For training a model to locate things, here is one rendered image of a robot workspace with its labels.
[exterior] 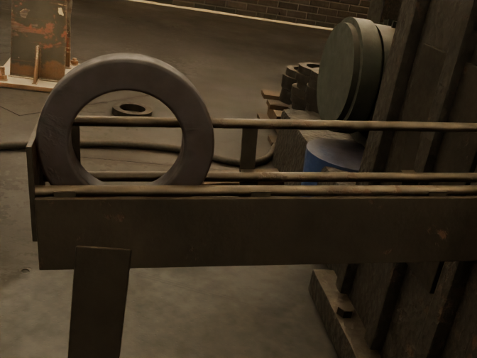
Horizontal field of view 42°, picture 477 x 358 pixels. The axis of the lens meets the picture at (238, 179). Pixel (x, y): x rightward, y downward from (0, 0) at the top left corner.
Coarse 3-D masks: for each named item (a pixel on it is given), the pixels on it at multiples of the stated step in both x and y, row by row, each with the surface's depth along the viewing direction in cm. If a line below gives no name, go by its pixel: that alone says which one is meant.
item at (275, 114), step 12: (288, 72) 294; (300, 72) 271; (312, 72) 247; (288, 84) 292; (300, 84) 272; (312, 84) 247; (264, 96) 308; (276, 96) 308; (288, 96) 295; (300, 96) 272; (312, 96) 248; (276, 108) 292; (288, 108) 279; (300, 108) 273; (312, 108) 251
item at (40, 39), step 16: (16, 0) 292; (32, 0) 293; (48, 0) 294; (64, 0) 294; (16, 16) 295; (32, 16) 296; (48, 16) 297; (64, 16) 298; (16, 32) 298; (32, 32) 299; (48, 32) 300; (64, 32) 301; (16, 48) 301; (32, 48) 302; (48, 48) 303; (64, 48) 304; (16, 64) 304; (32, 64) 305; (48, 64) 306; (64, 64) 307; (0, 80) 296; (16, 80) 301; (32, 80) 305; (48, 80) 309
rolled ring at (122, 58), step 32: (96, 64) 62; (128, 64) 62; (160, 64) 63; (64, 96) 62; (96, 96) 63; (160, 96) 64; (192, 96) 64; (64, 128) 64; (192, 128) 66; (64, 160) 65; (192, 160) 67
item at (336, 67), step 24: (360, 24) 194; (384, 24) 207; (336, 48) 205; (360, 48) 190; (384, 48) 191; (336, 72) 203; (360, 72) 189; (336, 96) 201; (360, 96) 190; (360, 120) 196; (288, 144) 235; (288, 168) 232; (336, 168) 192
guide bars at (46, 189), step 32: (64, 192) 64; (96, 192) 65; (128, 192) 65; (160, 192) 66; (192, 192) 66; (224, 192) 67; (256, 192) 68; (288, 192) 68; (320, 192) 69; (352, 192) 69; (384, 192) 70; (416, 192) 71; (448, 192) 71
